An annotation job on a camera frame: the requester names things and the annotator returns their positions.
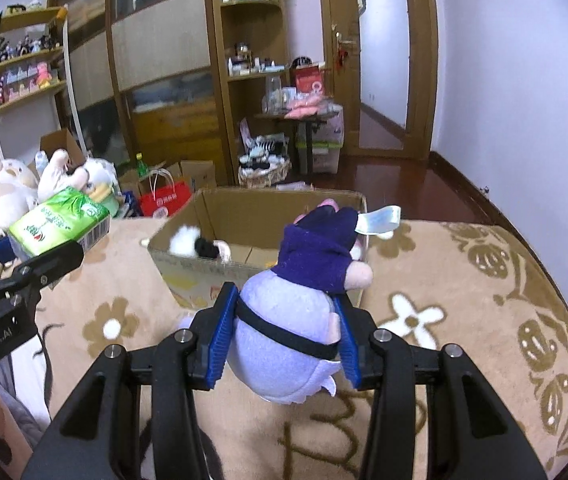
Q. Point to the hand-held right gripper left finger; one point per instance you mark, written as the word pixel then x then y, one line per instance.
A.
pixel 220 345

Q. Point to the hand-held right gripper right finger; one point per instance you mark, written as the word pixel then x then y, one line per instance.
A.
pixel 350 355

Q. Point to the green tissue packet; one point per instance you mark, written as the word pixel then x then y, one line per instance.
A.
pixel 59 217

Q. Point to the purple plush toy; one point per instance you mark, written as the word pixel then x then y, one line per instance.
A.
pixel 284 320

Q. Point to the printed cardboard box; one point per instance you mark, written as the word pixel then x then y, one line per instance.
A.
pixel 184 275

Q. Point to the white black plush toy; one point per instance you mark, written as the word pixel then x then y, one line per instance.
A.
pixel 184 240

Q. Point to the green yellow toy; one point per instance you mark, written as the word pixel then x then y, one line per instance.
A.
pixel 106 201

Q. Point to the person's white grey clothing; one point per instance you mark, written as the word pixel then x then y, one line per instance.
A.
pixel 24 410

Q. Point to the pink white bunny plush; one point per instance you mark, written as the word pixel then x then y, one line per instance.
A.
pixel 56 175

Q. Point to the white fluffy plush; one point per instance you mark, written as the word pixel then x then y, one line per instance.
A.
pixel 99 172

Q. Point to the open brown cardboard box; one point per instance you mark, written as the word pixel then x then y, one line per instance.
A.
pixel 61 140

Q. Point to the green bottle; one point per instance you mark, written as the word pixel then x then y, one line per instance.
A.
pixel 141 167

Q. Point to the brown floral blanket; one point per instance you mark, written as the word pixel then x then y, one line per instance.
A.
pixel 464 270

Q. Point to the flat brown cardboard boxes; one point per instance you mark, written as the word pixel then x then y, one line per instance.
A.
pixel 199 172

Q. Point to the basket of plush toys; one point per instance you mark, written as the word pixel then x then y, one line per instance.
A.
pixel 264 175

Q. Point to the white curved pole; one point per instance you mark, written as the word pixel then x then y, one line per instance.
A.
pixel 70 85

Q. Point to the row of pink figurine boxes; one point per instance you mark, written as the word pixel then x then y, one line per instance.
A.
pixel 19 82

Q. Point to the small pink shelf plush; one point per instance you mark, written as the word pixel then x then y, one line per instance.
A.
pixel 44 73

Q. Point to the clear plastic storage box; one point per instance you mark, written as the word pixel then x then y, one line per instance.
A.
pixel 326 157

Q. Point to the small dark side table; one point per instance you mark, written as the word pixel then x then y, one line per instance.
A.
pixel 306 150

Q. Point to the row of dark figurines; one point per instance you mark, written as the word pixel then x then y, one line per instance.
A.
pixel 24 46

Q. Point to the wooden corner shelf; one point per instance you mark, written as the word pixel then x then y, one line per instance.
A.
pixel 219 110

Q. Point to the wooden wardrobe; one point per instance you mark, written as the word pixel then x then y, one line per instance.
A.
pixel 159 40

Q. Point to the pink packets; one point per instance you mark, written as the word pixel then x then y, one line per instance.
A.
pixel 304 106

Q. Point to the clear jar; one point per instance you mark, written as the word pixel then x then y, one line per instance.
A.
pixel 274 92

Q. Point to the wooden door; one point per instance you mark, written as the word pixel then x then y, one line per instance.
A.
pixel 344 85

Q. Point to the orange red paper bag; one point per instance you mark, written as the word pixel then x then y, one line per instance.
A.
pixel 309 82

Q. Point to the wooden wall shelf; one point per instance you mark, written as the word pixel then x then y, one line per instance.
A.
pixel 29 55

